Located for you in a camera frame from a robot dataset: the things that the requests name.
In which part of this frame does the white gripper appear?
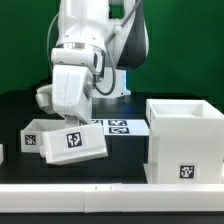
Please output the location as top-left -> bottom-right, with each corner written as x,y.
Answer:
51,48 -> 100,127

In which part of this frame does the white drawer with knob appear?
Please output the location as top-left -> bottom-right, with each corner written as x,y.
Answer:
40,123 -> 108,165

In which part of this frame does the white drawer cabinet box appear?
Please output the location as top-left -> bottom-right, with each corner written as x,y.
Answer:
144,99 -> 224,184

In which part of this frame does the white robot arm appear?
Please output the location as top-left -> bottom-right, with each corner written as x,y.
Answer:
51,0 -> 149,124

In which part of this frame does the white drawer rear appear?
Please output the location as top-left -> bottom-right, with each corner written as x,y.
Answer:
20,119 -> 65,153

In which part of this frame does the marker tag sheet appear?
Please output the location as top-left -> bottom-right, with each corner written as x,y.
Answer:
91,119 -> 149,136

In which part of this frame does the white left fence piece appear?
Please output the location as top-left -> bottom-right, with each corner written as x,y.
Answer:
0,144 -> 4,166

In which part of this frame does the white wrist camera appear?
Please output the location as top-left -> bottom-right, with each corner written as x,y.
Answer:
35,85 -> 55,114

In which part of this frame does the white front fence rail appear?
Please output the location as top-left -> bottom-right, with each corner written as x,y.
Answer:
0,183 -> 224,213

